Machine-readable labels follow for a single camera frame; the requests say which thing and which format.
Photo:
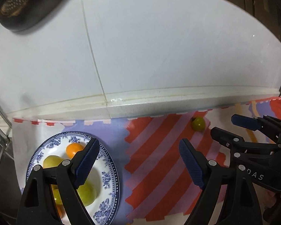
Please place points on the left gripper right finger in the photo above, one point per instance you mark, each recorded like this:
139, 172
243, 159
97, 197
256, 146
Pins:
240, 205

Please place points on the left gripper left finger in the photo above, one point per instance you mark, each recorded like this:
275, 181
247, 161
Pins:
37, 205

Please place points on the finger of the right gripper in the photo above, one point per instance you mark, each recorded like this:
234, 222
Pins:
234, 140
268, 125

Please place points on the small green tomato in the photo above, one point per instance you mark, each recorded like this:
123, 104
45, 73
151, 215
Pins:
198, 124

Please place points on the yellow-green apple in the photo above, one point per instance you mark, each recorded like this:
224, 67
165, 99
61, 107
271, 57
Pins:
52, 161

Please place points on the green apple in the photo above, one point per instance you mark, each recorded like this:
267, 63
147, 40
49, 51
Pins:
87, 193

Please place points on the orange mandarin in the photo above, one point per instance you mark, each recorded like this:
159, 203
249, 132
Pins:
73, 148

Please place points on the large orange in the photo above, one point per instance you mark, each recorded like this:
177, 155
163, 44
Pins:
61, 211

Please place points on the person's right hand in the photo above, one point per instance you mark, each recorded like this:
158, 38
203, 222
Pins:
270, 200

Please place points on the colourful patterned table mat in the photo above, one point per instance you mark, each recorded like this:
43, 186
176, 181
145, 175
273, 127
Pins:
155, 187

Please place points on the blue white porcelain plate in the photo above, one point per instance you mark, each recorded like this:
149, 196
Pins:
103, 175

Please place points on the black perforated frying pan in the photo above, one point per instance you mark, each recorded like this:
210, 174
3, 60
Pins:
19, 15

